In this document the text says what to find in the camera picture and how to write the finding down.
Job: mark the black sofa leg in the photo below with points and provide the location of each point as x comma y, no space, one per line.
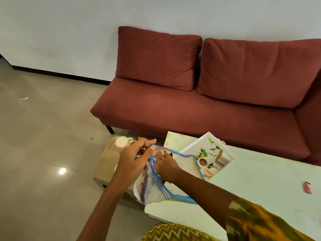
109,129

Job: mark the dark items inside bag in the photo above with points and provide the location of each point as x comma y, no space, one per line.
143,186

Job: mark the red sofa back cushion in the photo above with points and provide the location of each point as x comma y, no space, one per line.
158,57
255,70

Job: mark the person's right fingers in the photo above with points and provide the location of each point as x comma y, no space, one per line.
160,156

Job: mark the yellow patterned sleeve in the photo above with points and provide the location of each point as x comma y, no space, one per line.
260,223

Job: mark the person's left hand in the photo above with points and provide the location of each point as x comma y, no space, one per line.
130,164

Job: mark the brown cardboard box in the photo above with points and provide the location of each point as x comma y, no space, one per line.
106,165

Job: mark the white patterned cup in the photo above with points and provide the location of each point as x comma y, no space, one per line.
122,143

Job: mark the person's right forearm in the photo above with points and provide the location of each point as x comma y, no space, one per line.
203,195

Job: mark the white floral print tray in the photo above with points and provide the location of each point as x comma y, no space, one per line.
225,155

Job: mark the small red packet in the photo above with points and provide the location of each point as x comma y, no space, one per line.
307,187

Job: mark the person's right hand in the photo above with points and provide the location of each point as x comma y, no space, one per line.
166,168

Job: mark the yellow zigzag patterned garment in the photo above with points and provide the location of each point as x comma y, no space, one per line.
175,233

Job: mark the white paper scrap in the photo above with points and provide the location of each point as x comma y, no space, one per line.
23,98

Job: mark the clear blue-edged zip bag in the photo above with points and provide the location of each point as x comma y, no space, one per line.
155,190

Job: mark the black skirting board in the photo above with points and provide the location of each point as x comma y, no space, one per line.
60,75

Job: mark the red fabric sofa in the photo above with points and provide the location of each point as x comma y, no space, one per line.
190,117

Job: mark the person's left forearm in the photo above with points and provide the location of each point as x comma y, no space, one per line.
105,210

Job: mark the person's left thumb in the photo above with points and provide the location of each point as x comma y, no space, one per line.
150,151

